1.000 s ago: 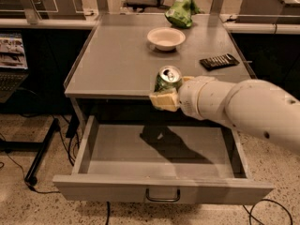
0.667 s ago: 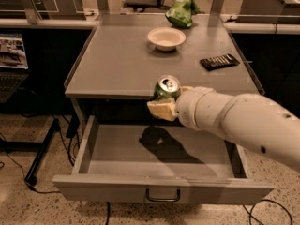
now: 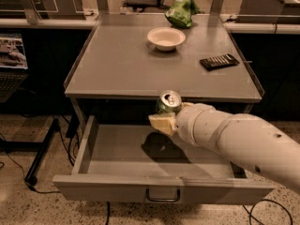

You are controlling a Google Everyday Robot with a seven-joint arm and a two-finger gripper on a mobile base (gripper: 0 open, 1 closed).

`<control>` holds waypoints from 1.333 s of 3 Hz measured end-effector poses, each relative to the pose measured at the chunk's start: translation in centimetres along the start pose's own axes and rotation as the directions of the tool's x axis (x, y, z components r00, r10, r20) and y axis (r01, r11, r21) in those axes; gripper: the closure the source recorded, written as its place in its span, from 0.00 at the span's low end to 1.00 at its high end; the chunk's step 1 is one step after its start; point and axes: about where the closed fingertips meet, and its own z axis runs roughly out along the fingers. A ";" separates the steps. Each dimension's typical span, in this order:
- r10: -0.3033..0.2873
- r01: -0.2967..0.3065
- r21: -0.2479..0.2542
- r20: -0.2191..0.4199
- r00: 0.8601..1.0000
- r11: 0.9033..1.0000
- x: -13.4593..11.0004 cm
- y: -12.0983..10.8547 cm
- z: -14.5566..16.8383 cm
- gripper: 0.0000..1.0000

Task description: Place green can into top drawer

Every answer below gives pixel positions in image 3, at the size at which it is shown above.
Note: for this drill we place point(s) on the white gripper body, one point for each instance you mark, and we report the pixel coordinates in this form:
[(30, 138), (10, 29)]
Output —
[(194, 122)]

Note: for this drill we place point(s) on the green soda can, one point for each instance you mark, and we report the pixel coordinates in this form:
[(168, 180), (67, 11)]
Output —
[(169, 101)]

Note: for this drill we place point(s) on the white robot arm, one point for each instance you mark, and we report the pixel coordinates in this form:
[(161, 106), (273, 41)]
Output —
[(244, 139)]

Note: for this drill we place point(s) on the open grey top drawer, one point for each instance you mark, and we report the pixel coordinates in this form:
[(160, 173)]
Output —
[(118, 163)]

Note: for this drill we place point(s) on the black snack bar wrapper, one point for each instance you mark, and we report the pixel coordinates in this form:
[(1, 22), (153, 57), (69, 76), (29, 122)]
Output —
[(220, 61)]

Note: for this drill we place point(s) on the white bowl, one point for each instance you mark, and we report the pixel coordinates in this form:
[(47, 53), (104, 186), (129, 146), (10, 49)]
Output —
[(166, 38)]

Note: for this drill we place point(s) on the green chip bag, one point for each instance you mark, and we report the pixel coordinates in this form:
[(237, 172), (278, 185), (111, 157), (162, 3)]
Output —
[(180, 13)]

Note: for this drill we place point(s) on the black desk leg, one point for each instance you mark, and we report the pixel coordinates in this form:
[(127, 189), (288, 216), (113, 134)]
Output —
[(42, 147)]

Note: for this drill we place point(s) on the black drawer handle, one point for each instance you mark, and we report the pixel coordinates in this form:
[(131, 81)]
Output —
[(163, 195)]

